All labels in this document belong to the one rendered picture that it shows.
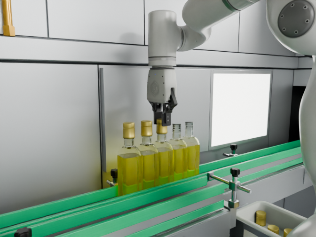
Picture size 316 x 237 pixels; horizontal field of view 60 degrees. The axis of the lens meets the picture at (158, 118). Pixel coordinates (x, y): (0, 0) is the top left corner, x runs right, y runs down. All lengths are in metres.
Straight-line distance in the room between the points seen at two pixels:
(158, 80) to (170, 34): 0.13
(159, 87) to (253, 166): 0.55
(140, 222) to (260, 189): 0.62
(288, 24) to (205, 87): 0.70
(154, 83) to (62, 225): 0.45
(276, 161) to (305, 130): 0.78
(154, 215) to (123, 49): 0.52
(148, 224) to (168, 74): 0.41
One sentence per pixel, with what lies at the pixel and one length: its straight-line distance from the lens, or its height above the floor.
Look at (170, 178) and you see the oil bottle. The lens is 0.89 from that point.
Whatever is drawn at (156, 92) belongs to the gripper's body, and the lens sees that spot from 0.82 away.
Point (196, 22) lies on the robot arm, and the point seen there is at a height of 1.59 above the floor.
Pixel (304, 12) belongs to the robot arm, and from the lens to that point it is 0.46.
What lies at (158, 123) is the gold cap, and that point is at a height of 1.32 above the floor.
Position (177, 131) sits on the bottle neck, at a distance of 0.88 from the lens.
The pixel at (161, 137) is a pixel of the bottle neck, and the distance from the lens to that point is 0.85.
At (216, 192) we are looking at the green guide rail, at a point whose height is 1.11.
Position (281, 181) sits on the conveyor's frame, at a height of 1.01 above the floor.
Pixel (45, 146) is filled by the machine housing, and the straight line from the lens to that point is 0.87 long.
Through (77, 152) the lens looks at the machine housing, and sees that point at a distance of 0.91.
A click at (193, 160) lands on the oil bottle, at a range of 0.93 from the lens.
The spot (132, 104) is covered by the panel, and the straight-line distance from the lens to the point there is 0.93.
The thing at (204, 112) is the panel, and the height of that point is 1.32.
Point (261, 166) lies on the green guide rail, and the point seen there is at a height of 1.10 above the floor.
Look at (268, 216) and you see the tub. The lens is 1.12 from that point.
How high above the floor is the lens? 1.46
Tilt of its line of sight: 9 degrees down
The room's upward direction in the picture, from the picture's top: straight up
